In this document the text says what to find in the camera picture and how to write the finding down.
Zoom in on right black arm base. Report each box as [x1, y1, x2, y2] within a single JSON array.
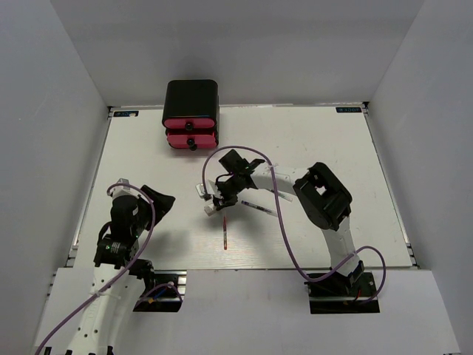
[[304, 272, 380, 314]]

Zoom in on left blue label sticker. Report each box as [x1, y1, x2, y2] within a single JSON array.
[[113, 110, 139, 118]]

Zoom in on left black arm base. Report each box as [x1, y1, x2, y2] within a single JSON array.
[[133, 271, 187, 313]]

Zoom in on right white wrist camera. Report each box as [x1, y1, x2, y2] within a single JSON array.
[[196, 180, 220, 201]]

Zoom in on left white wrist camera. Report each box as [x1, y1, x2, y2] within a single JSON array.
[[109, 178, 132, 199]]

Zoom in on blue label sticker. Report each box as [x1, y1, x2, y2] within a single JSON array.
[[113, 110, 139, 118], [336, 106, 362, 113]]

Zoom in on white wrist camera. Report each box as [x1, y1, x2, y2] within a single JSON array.
[[109, 178, 132, 199], [196, 180, 220, 201]]

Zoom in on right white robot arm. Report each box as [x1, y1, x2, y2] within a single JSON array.
[[203, 146, 364, 295]]

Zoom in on black drawer cabinet pink drawers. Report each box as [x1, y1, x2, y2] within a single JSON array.
[[162, 79, 220, 151]]

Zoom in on red gel pen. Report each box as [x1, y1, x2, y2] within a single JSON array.
[[222, 215, 228, 251]]

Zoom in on purple gel pen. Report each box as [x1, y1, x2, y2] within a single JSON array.
[[241, 200, 277, 216]]

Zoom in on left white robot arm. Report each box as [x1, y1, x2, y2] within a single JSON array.
[[35, 180, 176, 354]]

